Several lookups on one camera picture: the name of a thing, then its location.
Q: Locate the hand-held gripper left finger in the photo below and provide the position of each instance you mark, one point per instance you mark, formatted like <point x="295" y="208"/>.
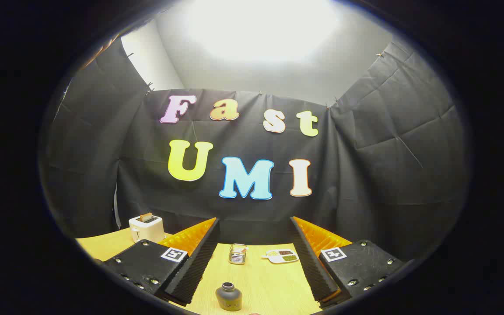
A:
<point x="193" y="267"/>

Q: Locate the toast slice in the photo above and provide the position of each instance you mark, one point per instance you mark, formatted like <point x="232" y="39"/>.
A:
<point x="145" y="216"/>

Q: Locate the white divided condiment dish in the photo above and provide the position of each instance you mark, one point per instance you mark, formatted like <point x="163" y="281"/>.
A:
<point x="281" y="256"/>

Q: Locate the silver juice bottle green label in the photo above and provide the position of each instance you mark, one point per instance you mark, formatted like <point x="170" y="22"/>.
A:
<point x="229" y="298"/>

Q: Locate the wooden table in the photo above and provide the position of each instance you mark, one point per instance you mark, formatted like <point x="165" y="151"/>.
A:
<point x="269" y="284"/>

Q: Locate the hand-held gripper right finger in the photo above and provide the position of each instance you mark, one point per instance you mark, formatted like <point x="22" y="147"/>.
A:
<point x="315" y="267"/>

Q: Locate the white toaster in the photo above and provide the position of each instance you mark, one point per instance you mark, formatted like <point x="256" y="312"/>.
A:
<point x="147" y="229"/>

